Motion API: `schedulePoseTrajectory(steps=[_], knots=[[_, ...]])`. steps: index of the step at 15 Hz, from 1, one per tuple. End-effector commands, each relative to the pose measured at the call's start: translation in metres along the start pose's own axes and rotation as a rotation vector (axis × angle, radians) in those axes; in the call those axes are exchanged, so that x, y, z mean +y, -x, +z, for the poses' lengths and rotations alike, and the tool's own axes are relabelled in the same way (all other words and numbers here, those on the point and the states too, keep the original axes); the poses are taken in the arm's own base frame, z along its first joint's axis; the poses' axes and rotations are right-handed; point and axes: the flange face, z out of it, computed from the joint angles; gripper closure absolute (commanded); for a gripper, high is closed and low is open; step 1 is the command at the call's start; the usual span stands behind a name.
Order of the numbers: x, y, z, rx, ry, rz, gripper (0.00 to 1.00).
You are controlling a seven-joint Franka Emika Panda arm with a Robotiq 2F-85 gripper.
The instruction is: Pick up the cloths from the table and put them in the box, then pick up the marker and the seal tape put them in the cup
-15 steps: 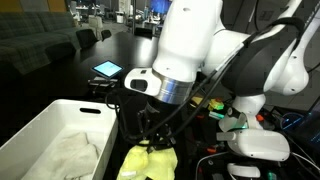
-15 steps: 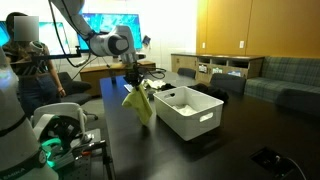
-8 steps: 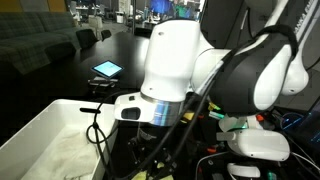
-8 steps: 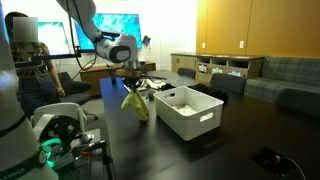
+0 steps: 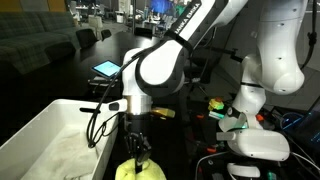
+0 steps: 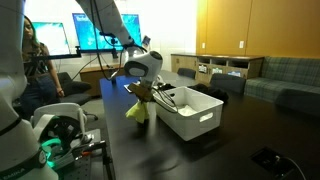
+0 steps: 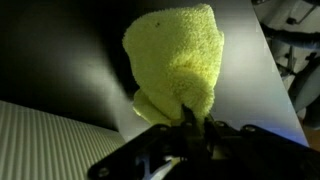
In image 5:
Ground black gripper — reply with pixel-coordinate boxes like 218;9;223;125
123;114;153;174

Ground yellow microfibre cloth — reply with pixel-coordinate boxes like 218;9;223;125
114;157;168;180

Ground white terry cloth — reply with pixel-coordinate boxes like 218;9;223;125
21;128;103;180

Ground white plastic box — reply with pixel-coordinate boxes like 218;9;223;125
0;98;122;180

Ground teal flat object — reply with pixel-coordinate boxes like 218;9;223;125
208;111;225;120

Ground tablet with bright screen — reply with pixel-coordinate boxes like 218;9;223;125
91;59;122;79

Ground colourful toy block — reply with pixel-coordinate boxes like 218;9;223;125
207;97;225;113

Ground black boom bar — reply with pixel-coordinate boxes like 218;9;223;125
189;44;244;63

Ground white floor lamp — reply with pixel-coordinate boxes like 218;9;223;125
88;14;104;38

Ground blue background screen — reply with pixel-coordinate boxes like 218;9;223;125
148;0;176;14

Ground green plaid sofa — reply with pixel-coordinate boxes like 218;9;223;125
0;10;84;75

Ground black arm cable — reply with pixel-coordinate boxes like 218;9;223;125
85;44;161;149

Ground black clamp orange handle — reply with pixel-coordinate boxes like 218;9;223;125
204;146;218;155

